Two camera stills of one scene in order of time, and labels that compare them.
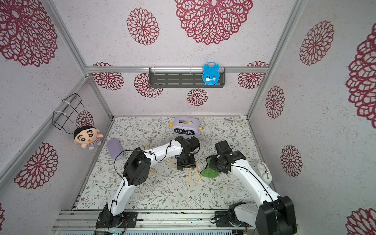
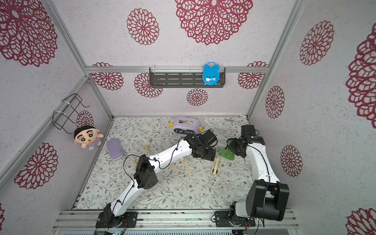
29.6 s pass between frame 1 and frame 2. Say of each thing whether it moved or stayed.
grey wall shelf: stayed
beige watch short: stayed
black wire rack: stayed
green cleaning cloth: moved
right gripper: moved
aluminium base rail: stayed
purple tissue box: stayed
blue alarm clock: stayed
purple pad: stayed
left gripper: moved
